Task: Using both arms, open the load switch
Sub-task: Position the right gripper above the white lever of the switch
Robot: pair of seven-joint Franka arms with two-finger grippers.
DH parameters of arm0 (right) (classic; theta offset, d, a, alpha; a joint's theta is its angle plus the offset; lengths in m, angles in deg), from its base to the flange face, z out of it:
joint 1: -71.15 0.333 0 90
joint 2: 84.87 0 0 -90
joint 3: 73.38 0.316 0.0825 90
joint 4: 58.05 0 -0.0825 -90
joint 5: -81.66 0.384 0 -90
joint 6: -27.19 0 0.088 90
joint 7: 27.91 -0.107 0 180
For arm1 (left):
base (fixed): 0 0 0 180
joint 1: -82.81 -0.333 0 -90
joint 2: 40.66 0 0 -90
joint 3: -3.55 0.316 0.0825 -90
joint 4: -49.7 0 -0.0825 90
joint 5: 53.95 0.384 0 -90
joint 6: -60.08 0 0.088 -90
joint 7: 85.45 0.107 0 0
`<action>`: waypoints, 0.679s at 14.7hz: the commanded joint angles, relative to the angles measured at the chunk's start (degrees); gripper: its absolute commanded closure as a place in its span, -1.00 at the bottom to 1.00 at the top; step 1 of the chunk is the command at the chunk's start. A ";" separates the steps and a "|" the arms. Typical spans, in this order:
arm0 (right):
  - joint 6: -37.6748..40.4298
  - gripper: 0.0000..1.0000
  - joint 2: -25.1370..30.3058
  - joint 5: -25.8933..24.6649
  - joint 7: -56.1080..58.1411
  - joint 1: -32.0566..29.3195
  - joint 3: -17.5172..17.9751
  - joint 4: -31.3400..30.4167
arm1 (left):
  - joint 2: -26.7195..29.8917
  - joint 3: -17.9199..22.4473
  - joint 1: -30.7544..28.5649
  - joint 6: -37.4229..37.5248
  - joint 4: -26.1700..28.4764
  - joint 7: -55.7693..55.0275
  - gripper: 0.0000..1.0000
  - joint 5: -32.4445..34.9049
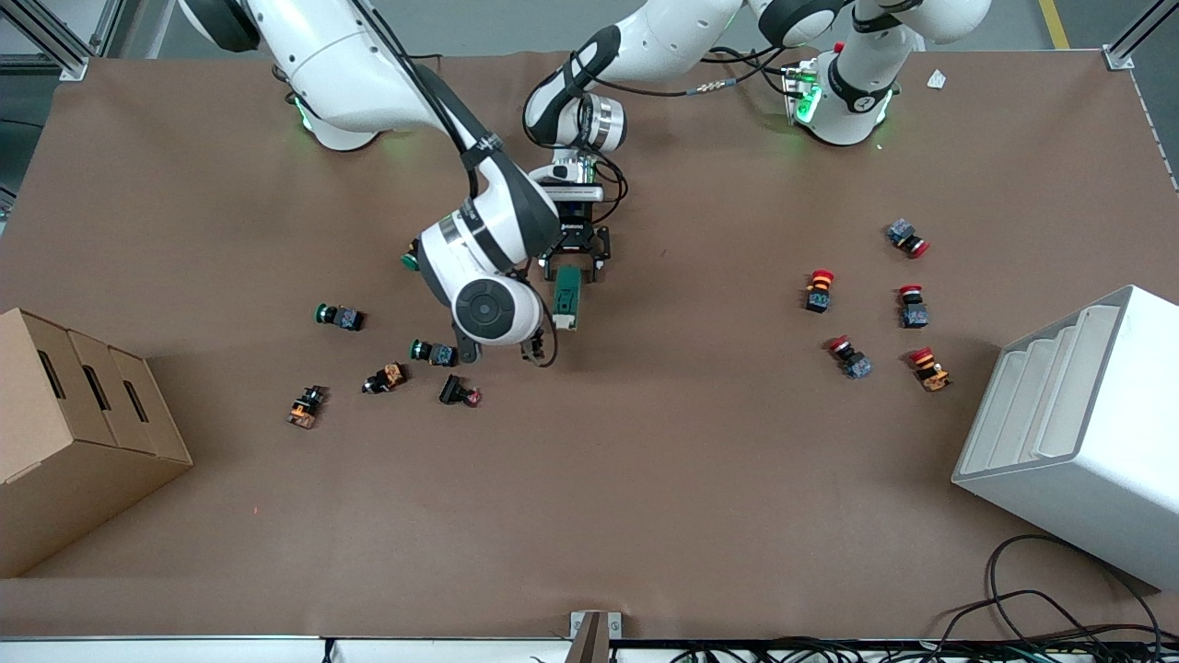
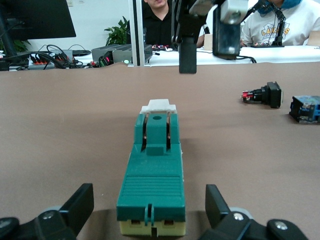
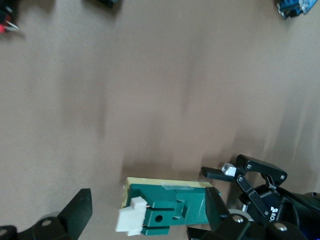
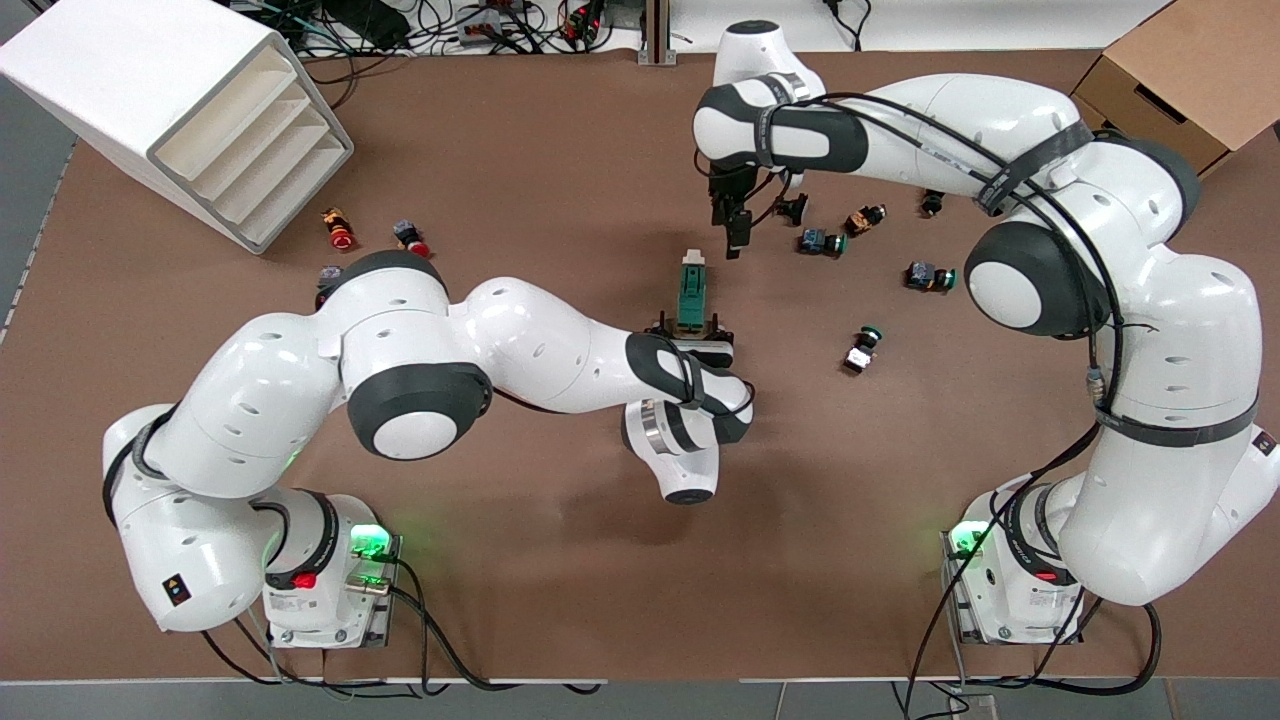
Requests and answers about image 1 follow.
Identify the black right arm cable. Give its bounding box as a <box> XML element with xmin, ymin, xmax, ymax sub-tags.
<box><xmin>350</xmin><ymin>0</ymin><xmax>505</xmax><ymax>157</ymax></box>

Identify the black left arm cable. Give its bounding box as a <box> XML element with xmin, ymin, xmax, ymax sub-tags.
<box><xmin>571</xmin><ymin>46</ymin><xmax>802</xmax><ymax>100</ymax></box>

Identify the black cable bundle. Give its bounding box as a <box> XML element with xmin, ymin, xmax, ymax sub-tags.
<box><xmin>671</xmin><ymin>635</ymin><xmax>1179</xmax><ymax>663</ymax></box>

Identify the black button orange contact block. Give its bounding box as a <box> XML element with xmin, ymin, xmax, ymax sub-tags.
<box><xmin>286</xmin><ymin>385</ymin><xmax>329</xmax><ymax>430</ymax></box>
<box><xmin>361</xmin><ymin>362</ymin><xmax>408</xmax><ymax>396</ymax></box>

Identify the black button with pink lens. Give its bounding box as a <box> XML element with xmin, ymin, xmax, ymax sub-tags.
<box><xmin>438</xmin><ymin>373</ymin><xmax>483</xmax><ymax>409</ymax></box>

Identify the black looped floor cable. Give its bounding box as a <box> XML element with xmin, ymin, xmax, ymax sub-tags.
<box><xmin>930</xmin><ymin>534</ymin><xmax>1171</xmax><ymax>650</ymax></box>

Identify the red mushroom button orange block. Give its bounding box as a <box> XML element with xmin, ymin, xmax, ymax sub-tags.
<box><xmin>908</xmin><ymin>347</ymin><xmax>952</xmax><ymax>393</ymax></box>

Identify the brown paper table cover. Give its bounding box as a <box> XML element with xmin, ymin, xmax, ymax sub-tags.
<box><xmin>0</xmin><ymin>48</ymin><xmax>1179</xmax><ymax>641</ymax></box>

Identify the white table edge rail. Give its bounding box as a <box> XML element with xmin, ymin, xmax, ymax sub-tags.
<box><xmin>0</xmin><ymin>634</ymin><xmax>577</xmax><ymax>663</ymax></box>

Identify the black left base cable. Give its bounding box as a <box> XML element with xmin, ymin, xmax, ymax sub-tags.
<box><xmin>705</xmin><ymin>45</ymin><xmax>798</xmax><ymax>99</ymax></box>

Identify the metal table edge bracket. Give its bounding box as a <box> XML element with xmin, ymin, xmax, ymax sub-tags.
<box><xmin>568</xmin><ymin>610</ymin><xmax>623</xmax><ymax>663</ymax></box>

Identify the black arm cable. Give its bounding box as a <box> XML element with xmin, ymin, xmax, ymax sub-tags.
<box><xmin>350</xmin><ymin>0</ymin><xmax>505</xmax><ymax>157</ymax></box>
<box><xmin>571</xmin><ymin>46</ymin><xmax>802</xmax><ymax>100</ymax></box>

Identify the stepped cardboard bin box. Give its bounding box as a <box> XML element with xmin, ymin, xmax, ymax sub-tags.
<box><xmin>0</xmin><ymin>308</ymin><xmax>193</xmax><ymax>579</ymax></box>

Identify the white stepped bin box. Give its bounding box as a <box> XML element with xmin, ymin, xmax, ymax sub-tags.
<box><xmin>951</xmin><ymin>284</ymin><xmax>1179</xmax><ymax>593</ymax></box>

